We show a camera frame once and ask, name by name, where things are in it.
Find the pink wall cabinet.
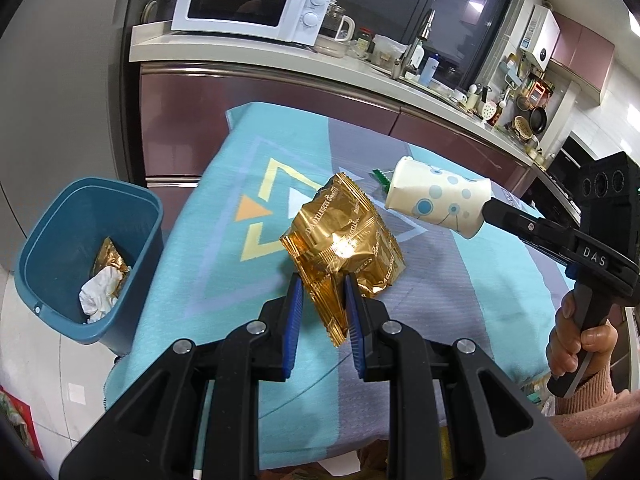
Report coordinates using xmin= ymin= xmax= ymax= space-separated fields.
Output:
xmin=549 ymin=12 xmax=615 ymax=105

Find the dark window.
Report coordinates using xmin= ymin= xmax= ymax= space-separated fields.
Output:
xmin=337 ymin=0 xmax=512 ymax=89

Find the clear plastic container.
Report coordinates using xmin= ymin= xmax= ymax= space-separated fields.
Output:
xmin=370 ymin=35 xmax=408 ymax=70

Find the dotted paper cup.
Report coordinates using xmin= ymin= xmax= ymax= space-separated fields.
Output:
xmin=385 ymin=156 xmax=492 ymax=238

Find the floor clutter bags basket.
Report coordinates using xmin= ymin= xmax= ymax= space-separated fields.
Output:
xmin=0 ymin=387 xmax=43 ymax=460

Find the white microwave oven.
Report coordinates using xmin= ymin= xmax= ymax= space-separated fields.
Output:
xmin=171 ymin=0 xmax=331 ymax=47

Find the patterned teal tablecloth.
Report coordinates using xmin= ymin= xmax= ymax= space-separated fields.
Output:
xmin=103 ymin=101 xmax=576 ymax=470

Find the green clear candy wrapper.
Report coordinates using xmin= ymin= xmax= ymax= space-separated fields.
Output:
xmin=371 ymin=168 xmax=393 ymax=193

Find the kitchen counter with cabinets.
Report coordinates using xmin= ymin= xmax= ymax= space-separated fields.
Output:
xmin=129 ymin=22 xmax=539 ymax=197

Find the white water heater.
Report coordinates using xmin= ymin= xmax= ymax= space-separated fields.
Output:
xmin=518 ymin=4 xmax=560 ymax=72

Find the grey refrigerator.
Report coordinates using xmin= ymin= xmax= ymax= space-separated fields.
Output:
xmin=1 ymin=0 xmax=132 ymax=271

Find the right hand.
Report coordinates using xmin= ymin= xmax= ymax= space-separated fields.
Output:
xmin=546 ymin=292 xmax=618 ymax=380

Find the pink sweater right forearm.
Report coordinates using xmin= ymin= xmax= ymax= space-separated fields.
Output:
xmin=549 ymin=367 xmax=639 ymax=458

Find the gold snack wrapper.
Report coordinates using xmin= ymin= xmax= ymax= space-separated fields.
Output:
xmin=280 ymin=172 xmax=406 ymax=347
xmin=91 ymin=237 xmax=131 ymax=298

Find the glass kettle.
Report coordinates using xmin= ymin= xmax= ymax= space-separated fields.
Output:
xmin=312 ymin=0 xmax=356 ymax=58

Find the black frying pan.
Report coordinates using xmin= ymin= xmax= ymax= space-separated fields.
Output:
xmin=528 ymin=106 xmax=548 ymax=136

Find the blue white bottle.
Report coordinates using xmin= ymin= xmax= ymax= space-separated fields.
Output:
xmin=419 ymin=53 xmax=439 ymax=86

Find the blue trash bin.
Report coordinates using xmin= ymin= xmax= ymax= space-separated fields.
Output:
xmin=14 ymin=177 xmax=164 ymax=356

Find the steel sink faucet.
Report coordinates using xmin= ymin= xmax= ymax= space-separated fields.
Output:
xmin=390 ymin=9 xmax=436 ymax=80

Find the built-in black oven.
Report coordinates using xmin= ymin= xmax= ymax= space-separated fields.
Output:
xmin=522 ymin=134 xmax=596 ymax=226

